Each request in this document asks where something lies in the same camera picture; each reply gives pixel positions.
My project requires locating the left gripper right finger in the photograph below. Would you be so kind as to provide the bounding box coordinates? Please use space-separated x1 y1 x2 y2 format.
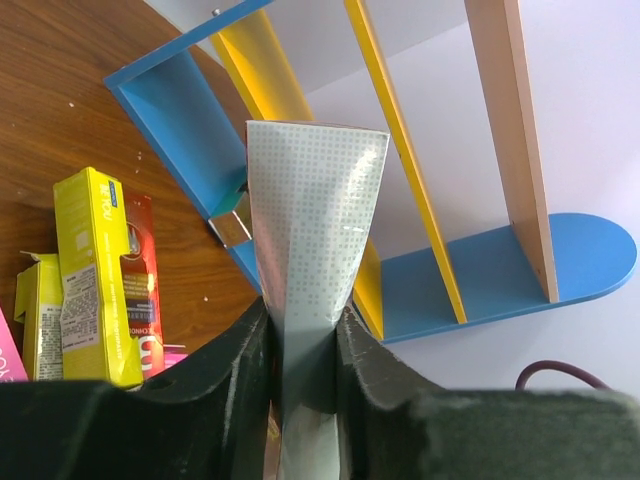
336 308 639 479

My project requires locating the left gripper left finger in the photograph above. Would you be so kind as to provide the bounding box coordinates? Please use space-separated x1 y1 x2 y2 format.
1 301 272 479

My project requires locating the teal green tea toothpaste box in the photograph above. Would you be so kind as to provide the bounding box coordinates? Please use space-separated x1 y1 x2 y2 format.
208 182 253 249

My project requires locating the pink toothpaste box right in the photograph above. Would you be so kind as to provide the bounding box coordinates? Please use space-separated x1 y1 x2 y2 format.
163 344 188 369

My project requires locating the red 3D toothpaste box right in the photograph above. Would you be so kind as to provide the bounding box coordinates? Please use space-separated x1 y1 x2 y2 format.
121 188 165 379

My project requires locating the yellow toothpaste box upright centre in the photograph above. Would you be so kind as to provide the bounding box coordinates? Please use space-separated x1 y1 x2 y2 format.
14 167 144 388

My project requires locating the small pink toothpaste box upper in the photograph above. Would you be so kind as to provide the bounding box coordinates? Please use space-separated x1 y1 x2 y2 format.
0 311 28 382

